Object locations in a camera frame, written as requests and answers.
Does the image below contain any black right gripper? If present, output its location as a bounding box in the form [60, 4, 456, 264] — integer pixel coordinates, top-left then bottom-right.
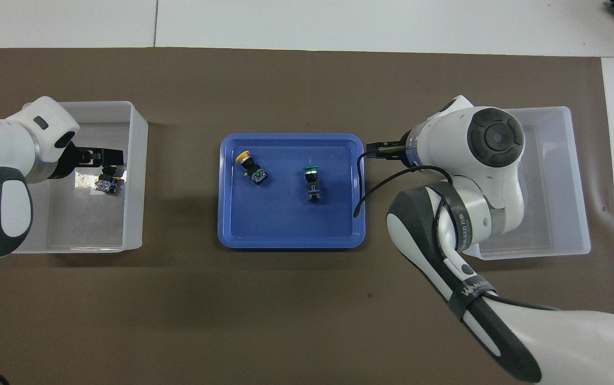
[366, 140, 409, 161]

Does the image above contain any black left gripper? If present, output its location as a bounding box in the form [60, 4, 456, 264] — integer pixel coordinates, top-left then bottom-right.
[50, 142, 125, 180]

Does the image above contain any yellow push button switch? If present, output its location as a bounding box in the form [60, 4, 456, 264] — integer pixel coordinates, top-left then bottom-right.
[235, 151, 270, 188]
[95, 166, 126, 196]

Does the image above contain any green push button switch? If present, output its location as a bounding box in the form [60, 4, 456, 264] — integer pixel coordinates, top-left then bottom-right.
[302, 165, 322, 203]

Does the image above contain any translucent white plastic box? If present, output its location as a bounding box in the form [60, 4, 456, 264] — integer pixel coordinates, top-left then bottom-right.
[464, 106, 592, 261]
[6, 101, 149, 255]

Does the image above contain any blue plastic tray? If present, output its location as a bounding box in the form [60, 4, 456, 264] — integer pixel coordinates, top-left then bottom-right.
[217, 133, 366, 250]

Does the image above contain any brown table mat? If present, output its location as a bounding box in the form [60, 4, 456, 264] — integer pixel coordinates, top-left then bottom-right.
[0, 47, 614, 385]

